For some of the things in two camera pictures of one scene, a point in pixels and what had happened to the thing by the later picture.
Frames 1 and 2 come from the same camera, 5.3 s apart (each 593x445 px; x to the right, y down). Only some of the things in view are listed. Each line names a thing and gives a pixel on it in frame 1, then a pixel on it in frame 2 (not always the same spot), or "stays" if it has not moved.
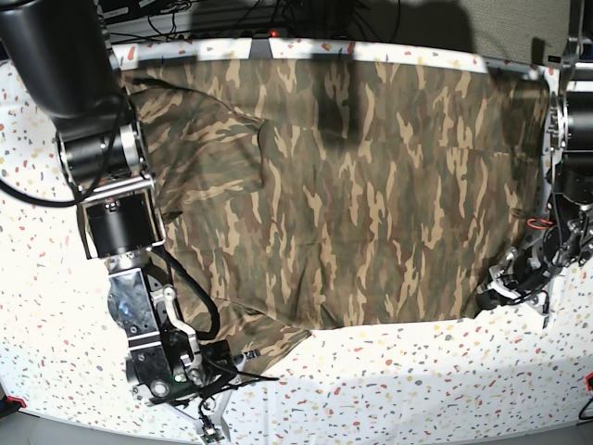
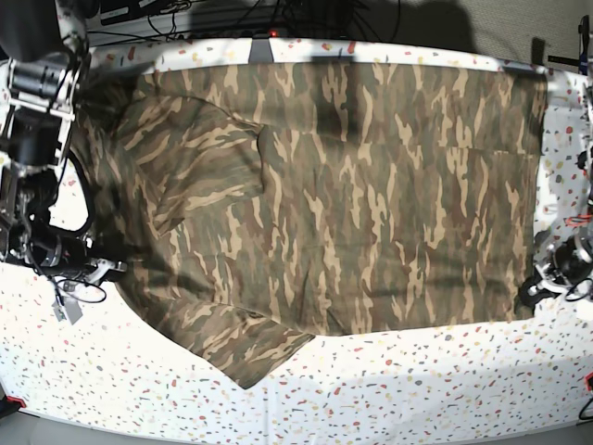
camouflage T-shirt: [303, 194] stays
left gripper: [165, 373] to [65, 255]
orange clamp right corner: [586, 377] stays
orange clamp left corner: [16, 399] stays
